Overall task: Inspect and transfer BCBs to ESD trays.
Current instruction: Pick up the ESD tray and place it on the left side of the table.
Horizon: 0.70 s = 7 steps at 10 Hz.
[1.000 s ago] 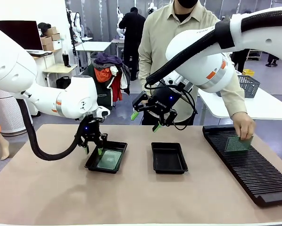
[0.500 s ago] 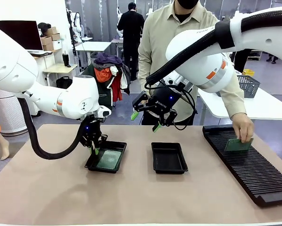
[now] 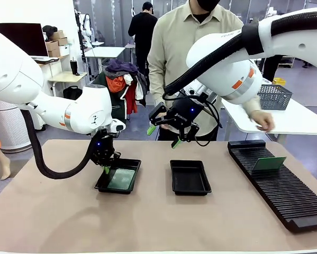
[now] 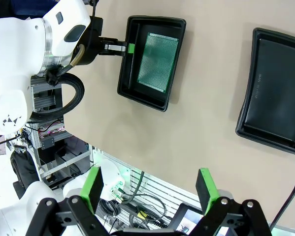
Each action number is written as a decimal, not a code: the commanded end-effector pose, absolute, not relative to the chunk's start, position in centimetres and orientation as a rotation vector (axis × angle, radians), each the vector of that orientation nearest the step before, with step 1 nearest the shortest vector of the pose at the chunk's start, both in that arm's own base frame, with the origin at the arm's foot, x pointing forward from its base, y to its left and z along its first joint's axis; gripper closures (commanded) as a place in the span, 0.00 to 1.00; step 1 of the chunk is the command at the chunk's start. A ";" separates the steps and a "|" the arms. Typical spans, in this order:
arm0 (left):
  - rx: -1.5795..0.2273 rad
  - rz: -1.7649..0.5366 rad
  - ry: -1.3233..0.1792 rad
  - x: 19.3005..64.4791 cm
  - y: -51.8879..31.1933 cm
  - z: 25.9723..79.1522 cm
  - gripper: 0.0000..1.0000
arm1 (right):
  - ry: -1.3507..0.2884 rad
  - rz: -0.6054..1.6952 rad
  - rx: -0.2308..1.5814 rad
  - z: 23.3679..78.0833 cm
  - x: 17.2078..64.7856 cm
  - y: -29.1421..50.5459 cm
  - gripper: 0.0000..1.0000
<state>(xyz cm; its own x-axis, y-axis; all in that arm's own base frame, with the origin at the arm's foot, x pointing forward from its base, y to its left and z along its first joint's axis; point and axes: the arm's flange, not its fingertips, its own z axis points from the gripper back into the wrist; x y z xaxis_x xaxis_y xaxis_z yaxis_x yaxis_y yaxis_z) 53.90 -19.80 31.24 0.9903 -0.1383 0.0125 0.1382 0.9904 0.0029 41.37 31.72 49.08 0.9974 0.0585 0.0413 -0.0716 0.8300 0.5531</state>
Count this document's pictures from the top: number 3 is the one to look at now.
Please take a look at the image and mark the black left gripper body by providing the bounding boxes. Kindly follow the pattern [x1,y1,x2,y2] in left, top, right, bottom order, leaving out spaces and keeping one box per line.
[90,128,122,166]

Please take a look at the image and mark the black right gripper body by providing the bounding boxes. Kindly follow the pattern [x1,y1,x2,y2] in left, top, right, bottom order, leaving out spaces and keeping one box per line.
[163,99,204,133]

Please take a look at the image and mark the plain green circuit board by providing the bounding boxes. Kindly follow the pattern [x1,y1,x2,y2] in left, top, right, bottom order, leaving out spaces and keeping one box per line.
[106,168,137,191]

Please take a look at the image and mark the black ESD tray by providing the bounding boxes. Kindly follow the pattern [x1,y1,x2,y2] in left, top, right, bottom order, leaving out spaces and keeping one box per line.
[169,159,212,196]
[94,158,142,195]

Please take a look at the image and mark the mesh patterned green circuit board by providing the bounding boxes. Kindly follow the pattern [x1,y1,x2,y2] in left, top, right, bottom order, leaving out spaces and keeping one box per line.
[252,156,287,172]

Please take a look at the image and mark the person's left forearm beige sleeve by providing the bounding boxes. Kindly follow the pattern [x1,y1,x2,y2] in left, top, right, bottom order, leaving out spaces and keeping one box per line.
[242,96,264,117]

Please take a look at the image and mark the person's right forearm beige sleeve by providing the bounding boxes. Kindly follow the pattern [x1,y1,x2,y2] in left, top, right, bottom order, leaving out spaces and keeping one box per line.
[147,66,169,112]

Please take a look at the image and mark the black slotted ESD rack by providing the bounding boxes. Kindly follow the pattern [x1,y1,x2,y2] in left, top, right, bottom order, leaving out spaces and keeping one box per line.
[227,139,317,234]

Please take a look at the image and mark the person's right hand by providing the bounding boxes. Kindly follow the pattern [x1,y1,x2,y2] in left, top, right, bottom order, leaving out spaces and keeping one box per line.
[158,111,175,131]

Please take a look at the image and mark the person's left hand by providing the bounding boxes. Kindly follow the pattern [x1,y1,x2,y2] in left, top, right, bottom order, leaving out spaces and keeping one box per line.
[249,110,276,133]

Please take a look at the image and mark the red garment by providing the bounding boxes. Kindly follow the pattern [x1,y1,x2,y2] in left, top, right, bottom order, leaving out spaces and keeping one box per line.
[124,81,138,115]

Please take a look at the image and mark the dark green jacket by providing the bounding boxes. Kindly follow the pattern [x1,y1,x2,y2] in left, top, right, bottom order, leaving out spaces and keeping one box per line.
[92,71,129,124]

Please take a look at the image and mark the white garment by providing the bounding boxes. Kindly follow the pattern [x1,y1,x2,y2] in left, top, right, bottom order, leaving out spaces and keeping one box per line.
[123,73,144,101]

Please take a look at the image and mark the orange garment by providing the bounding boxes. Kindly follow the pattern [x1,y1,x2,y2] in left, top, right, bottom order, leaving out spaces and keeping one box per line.
[106,76,127,93]

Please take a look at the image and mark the black backpack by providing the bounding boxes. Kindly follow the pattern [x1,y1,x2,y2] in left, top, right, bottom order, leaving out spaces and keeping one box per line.
[62,85,84,101]

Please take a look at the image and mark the grey garment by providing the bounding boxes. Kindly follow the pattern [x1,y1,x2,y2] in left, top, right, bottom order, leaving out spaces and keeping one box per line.
[104,58,138,80]

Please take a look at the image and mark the person in beige shirt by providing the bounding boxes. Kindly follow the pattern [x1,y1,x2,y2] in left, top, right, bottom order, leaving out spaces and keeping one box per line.
[147,0,277,141]

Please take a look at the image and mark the small light wood desk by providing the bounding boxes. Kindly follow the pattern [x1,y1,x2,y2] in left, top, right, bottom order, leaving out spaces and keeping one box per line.
[47,70,89,101]

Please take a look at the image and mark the dark tumbler cup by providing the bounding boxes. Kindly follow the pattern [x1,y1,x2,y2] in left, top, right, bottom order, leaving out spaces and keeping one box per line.
[69,60,80,76]

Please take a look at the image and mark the white background table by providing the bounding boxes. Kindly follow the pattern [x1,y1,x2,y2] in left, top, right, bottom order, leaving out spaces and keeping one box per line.
[84,47,126,80]

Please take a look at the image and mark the person in black clothes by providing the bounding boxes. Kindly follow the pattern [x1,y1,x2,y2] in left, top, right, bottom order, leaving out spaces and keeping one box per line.
[128,1,159,93]

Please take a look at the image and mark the grey plastic basket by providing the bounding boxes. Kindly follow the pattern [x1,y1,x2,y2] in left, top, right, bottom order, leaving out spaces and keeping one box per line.
[256,84,293,111]

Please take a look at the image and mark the white cylindrical air purifier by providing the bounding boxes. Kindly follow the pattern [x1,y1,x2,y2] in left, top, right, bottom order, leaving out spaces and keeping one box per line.
[0,99,47,154]

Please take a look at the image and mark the black computer monitor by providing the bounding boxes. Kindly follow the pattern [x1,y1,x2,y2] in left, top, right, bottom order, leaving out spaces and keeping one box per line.
[0,23,49,58]

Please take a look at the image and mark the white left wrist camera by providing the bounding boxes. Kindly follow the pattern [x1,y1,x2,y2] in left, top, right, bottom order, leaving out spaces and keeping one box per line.
[111,118,127,132]

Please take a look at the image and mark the thin black right gripper cable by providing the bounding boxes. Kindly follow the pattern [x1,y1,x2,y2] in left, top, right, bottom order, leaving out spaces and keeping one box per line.
[162,92,224,148]

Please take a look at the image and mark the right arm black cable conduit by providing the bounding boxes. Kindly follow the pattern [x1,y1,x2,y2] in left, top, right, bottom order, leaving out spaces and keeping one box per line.
[162,10,317,97]

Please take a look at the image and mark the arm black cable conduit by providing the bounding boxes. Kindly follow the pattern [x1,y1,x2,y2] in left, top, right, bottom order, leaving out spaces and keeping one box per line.
[162,10,317,97]
[20,108,106,180]

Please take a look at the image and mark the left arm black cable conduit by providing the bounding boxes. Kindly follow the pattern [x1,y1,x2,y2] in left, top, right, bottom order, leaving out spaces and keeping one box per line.
[20,108,106,180]

